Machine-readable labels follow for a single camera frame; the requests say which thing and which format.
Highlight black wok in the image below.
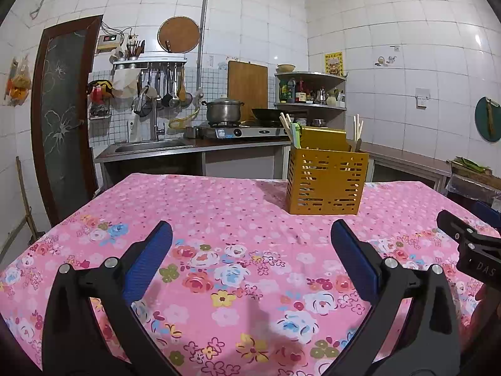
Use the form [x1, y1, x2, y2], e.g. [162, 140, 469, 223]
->
[250, 107, 308, 124]

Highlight black ladle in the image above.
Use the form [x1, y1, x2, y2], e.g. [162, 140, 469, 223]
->
[161, 66, 173, 109]

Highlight round bamboo board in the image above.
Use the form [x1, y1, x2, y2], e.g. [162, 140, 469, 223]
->
[158, 16, 201, 53]

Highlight tiled counter cabinet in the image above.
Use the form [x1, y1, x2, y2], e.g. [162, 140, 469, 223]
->
[360, 143, 452, 191]

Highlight wall control box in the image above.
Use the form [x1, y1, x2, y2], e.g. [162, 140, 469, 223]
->
[96, 33, 125, 52]

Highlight hanging plastic bags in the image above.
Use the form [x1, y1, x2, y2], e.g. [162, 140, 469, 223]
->
[4, 57, 33, 106]

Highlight round green cutting board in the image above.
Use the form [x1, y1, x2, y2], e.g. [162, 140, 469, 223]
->
[474, 96, 501, 142]

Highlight wall stickers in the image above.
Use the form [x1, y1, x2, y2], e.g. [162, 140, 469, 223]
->
[374, 45, 400, 67]

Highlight vertical metal pipe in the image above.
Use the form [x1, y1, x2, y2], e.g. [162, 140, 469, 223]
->
[196, 0, 214, 91]

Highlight corner kitchen shelf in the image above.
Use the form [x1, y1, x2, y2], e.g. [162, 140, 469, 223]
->
[273, 71, 348, 130]

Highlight wooden spatula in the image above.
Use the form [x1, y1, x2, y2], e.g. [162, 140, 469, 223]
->
[177, 66, 188, 103]

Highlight metal wall utensil rack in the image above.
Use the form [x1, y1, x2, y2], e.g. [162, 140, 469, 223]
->
[110, 55, 188, 72]

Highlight kitchen sink counter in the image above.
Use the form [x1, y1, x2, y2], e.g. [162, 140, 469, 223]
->
[94, 137, 292, 189]

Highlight white hanging cloth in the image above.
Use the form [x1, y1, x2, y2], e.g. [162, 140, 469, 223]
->
[113, 70, 140, 99]

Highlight red yellow hanging cloth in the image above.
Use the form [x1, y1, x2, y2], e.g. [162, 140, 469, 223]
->
[87, 79, 115, 105]

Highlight gas stove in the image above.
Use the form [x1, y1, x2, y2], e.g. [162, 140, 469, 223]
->
[204, 121, 292, 140]

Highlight brown frosted glass door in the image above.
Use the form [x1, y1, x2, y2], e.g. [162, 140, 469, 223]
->
[30, 15, 104, 228]

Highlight pink floral tablecloth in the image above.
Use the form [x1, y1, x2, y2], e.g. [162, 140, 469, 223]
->
[0, 173, 501, 376]

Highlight wire wall basket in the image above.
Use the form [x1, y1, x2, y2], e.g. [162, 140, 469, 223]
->
[89, 104, 112, 121]

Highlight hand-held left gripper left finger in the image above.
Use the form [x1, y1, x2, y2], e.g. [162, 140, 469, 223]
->
[41, 220, 181, 376]

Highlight yellow wall poster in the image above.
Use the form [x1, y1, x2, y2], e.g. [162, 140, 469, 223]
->
[324, 52, 344, 77]

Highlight wooden stick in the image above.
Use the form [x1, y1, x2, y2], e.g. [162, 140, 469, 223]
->
[16, 157, 40, 240]

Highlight steel sink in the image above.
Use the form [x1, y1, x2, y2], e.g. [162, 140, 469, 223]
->
[113, 139, 192, 154]

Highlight blue crate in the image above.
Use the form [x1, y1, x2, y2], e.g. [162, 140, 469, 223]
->
[466, 200, 501, 231]

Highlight steel cooking pot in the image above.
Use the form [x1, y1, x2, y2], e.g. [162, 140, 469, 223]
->
[201, 95, 245, 125]

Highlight wooden cutting board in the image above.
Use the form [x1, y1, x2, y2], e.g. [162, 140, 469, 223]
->
[228, 60, 269, 122]

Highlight utensil cup with tools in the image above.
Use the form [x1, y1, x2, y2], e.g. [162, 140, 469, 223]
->
[124, 39, 146, 62]

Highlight metal faucet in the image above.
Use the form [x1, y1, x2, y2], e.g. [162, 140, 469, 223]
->
[151, 98, 167, 142]

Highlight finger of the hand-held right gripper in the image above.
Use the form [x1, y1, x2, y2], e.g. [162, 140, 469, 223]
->
[436, 209, 501, 250]

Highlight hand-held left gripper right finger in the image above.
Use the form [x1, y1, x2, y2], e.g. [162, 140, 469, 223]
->
[325, 218, 461, 376]

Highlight yellow slotted utensil holder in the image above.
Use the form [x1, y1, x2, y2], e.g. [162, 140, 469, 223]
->
[286, 127, 369, 216]

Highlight green vegetables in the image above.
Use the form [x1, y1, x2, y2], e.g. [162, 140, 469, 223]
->
[450, 157, 494, 174]

